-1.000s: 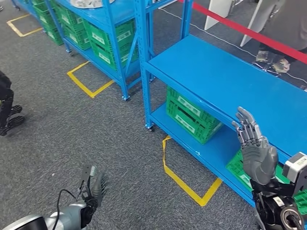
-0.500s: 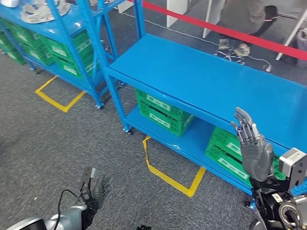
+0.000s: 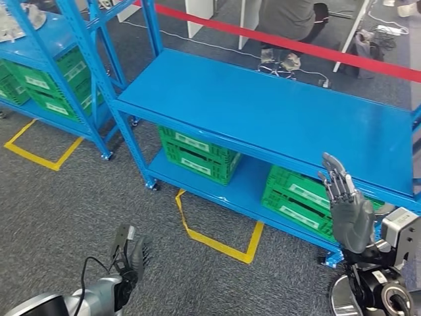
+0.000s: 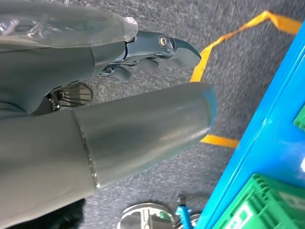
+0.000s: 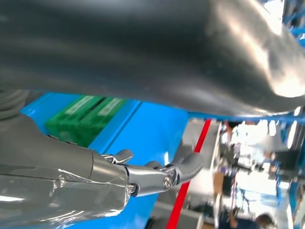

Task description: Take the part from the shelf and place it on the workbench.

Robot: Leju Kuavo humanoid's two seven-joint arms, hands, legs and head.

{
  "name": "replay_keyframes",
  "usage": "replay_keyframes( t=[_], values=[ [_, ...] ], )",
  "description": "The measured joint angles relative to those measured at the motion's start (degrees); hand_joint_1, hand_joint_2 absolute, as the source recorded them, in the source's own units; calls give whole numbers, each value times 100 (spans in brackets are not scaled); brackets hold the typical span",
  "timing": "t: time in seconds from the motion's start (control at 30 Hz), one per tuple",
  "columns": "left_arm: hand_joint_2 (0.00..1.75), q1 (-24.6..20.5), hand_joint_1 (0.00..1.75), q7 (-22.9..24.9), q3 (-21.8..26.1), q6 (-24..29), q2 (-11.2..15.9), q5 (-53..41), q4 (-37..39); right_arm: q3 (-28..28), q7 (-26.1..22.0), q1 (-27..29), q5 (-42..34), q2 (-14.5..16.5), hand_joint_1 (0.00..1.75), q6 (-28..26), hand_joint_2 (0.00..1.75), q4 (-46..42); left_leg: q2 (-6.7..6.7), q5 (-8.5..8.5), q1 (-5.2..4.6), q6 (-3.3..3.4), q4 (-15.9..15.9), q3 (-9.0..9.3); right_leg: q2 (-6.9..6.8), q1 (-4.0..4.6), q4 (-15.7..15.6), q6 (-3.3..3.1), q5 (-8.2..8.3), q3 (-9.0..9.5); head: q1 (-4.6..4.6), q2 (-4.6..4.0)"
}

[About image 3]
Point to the green plastic crate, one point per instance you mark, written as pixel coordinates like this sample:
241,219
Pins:
66,61
66,107
11,89
204,150
289,218
286,181
213,174

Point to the blue metal shelf rack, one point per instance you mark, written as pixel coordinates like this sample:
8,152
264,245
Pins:
49,32
262,109

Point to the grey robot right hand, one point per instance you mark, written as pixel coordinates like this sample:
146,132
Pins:
353,222

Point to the white power strip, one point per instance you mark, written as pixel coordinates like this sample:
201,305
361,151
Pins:
391,29

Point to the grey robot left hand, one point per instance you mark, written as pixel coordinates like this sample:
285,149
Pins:
138,259

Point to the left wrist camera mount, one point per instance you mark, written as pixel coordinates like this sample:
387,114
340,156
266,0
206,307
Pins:
121,242

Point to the red barrier tape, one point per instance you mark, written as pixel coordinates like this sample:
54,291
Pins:
296,43

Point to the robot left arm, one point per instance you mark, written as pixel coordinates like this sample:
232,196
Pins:
99,296

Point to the dark backpack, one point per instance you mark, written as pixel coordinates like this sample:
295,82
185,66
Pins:
361,52

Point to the metal floor socket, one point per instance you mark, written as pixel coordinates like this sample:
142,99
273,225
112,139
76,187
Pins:
324,83

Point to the yellow floor tape square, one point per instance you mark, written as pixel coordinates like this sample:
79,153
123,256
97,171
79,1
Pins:
42,161

